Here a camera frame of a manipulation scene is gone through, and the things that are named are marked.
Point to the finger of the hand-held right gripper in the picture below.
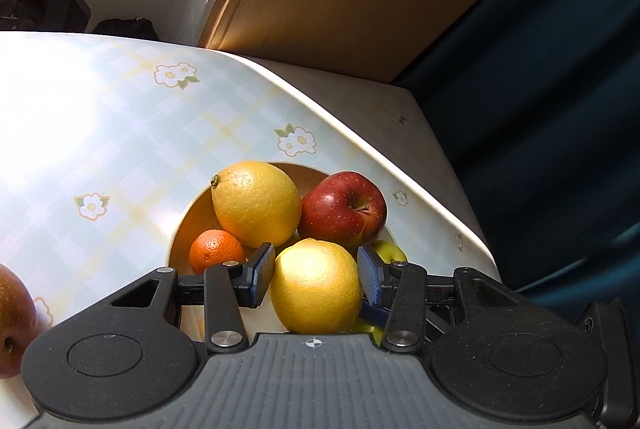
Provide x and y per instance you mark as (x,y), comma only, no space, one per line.
(375,313)

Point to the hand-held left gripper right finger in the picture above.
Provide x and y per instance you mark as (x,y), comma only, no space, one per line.
(371,274)

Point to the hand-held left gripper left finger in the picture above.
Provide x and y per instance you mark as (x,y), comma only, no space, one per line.
(264,274)

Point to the green jujube fruit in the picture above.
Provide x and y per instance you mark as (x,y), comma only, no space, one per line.
(367,331)
(392,253)

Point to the large round yellow orange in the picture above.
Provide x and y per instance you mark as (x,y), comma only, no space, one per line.
(315,284)

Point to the small orange mandarin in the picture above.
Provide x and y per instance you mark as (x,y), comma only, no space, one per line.
(215,249)

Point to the yellow lemon with stem nub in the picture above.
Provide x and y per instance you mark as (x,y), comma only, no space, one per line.
(255,204)

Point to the bright red apple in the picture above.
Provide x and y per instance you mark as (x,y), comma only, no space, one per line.
(340,209)

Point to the white oval plate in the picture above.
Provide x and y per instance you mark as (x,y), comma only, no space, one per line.
(182,234)

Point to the floral checked tablecloth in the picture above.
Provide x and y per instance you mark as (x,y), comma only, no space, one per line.
(125,134)

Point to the dark blue curtain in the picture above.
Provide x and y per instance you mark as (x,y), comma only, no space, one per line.
(540,109)

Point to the dull brownish red apple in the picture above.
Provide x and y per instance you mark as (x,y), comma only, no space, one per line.
(15,309)

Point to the black and red equipment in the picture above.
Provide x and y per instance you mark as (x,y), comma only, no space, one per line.
(20,4)

